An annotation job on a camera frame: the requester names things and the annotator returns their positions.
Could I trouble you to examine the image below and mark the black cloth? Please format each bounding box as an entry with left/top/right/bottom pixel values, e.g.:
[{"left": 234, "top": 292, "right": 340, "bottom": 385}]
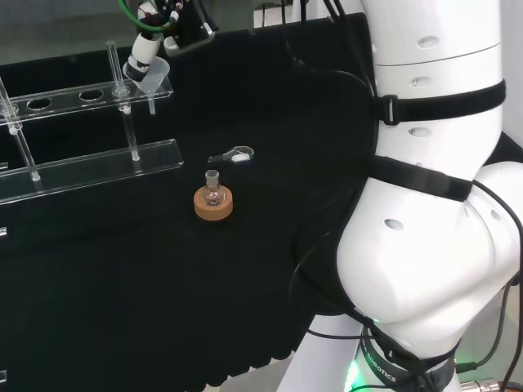
[{"left": 0, "top": 11, "right": 523, "bottom": 387}]

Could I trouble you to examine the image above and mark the black cable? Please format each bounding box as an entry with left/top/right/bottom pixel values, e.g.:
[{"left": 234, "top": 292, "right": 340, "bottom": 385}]
[
  {"left": 287, "top": 228, "right": 434, "bottom": 392},
  {"left": 469, "top": 178, "right": 523, "bottom": 392},
  {"left": 321, "top": 0, "right": 379, "bottom": 100}
]

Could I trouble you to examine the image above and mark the cork ring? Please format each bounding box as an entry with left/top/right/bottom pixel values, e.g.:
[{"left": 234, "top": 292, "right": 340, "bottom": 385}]
[{"left": 193, "top": 185, "right": 235, "bottom": 222}]

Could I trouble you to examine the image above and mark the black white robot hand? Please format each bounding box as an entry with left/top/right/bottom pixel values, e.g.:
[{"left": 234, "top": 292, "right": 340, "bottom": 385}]
[{"left": 121, "top": 0, "right": 217, "bottom": 81}]

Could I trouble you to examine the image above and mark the green cable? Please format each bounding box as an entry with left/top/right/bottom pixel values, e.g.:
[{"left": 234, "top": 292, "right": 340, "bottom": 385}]
[{"left": 117, "top": 0, "right": 177, "bottom": 34}]

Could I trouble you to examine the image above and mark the clear acrylic funnel stand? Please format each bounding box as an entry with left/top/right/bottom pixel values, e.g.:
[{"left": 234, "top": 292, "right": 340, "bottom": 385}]
[{"left": 0, "top": 39, "right": 186, "bottom": 206}]

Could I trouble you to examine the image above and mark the small glass round-bottom flask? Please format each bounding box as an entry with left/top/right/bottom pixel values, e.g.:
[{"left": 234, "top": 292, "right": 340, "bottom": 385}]
[{"left": 203, "top": 168, "right": 226, "bottom": 208}]

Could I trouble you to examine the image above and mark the clear plastic funnel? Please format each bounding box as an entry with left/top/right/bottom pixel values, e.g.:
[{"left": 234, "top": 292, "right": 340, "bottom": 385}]
[{"left": 122, "top": 56, "right": 171, "bottom": 116}]

